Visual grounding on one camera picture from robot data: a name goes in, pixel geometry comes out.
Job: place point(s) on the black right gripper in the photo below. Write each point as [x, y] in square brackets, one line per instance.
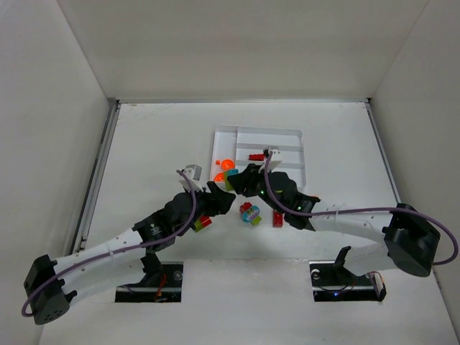
[251, 182]

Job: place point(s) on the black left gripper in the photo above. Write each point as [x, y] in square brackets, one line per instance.
[209, 200]

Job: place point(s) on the orange curved lego piece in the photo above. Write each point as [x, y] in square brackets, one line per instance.
[227, 164]

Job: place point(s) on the red 2x4 lego brick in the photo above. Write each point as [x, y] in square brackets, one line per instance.
[256, 157]

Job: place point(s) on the orange dome lego piece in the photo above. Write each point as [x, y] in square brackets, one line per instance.
[219, 178]

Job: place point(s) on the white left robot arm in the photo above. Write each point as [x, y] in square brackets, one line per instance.
[53, 286]

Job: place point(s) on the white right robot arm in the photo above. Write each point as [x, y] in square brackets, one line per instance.
[398, 237]

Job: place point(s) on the red sloped lego brick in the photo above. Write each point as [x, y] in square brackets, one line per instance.
[244, 207]

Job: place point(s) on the red and green lego block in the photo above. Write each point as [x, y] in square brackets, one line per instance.
[202, 223]

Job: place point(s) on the colorful monster lego figure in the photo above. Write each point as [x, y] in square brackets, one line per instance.
[251, 215]

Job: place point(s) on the red long lego brick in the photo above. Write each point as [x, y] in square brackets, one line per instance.
[277, 219]

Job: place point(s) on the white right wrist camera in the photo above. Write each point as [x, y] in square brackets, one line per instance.
[273, 157]

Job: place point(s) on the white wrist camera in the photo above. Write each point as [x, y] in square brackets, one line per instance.
[190, 178]
[273, 157]

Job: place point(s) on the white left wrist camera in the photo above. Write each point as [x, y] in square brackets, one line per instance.
[190, 178]

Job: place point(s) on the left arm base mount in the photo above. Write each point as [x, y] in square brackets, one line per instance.
[162, 284]

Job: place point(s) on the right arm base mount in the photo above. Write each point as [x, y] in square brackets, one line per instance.
[331, 282]

